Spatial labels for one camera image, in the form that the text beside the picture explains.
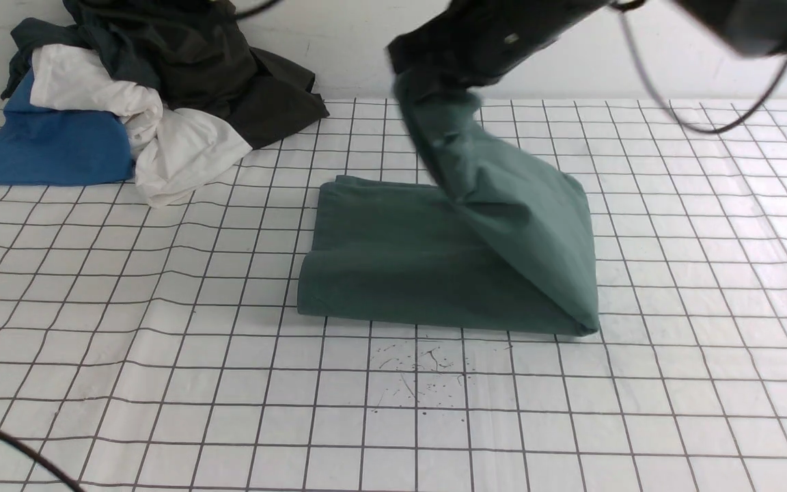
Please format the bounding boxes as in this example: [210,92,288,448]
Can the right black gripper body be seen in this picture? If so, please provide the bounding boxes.
[387,1,610,86]

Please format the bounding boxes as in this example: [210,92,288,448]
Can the green long-sleeved shirt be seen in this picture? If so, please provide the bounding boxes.
[297,70,600,337]

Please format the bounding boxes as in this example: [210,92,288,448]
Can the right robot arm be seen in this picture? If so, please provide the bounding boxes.
[387,1,787,88]

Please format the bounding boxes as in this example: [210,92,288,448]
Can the dark olive garment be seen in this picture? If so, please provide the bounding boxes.
[85,1,330,148]

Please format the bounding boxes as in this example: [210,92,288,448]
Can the white garment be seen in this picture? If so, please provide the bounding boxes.
[30,44,252,208]

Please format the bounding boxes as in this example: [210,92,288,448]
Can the dark teal garment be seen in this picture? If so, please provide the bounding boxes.
[0,1,163,100]

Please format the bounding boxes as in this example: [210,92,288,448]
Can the blue garment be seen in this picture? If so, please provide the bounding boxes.
[0,72,133,187]

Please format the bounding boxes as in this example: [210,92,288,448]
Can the white grid tablecloth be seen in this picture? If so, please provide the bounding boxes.
[0,100,787,491]

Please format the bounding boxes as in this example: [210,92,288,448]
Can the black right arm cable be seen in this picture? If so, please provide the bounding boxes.
[609,0,787,135]

